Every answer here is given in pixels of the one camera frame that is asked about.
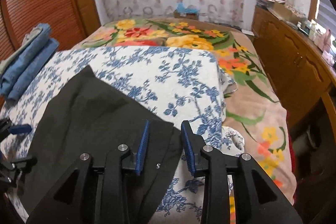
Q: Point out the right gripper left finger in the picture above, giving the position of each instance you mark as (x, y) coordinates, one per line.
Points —
(94, 194)

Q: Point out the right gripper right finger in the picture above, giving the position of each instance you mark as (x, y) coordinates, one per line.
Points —
(257, 197)

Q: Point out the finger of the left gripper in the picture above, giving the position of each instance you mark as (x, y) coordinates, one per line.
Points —
(24, 165)
(20, 129)

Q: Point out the black shorts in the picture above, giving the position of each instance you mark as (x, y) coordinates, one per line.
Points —
(89, 116)

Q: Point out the folded blue jeans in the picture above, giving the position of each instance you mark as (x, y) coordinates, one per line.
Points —
(21, 72)

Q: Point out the folded grey pants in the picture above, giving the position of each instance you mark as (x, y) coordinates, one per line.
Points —
(25, 43)

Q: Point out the wooden sideboard cabinet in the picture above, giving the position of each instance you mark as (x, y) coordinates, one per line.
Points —
(299, 76)

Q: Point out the wooden louvred wardrobe door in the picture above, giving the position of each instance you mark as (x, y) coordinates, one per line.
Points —
(44, 1)

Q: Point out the pink bottle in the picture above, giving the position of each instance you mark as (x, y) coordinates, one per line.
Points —
(326, 41)

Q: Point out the open cardboard box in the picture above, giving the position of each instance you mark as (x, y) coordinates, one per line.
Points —
(287, 12)

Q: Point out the cardboard box with blue cloth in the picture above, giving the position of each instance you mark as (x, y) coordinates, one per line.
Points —
(182, 12)

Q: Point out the grey zebra window blind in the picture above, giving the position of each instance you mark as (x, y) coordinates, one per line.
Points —
(326, 16)

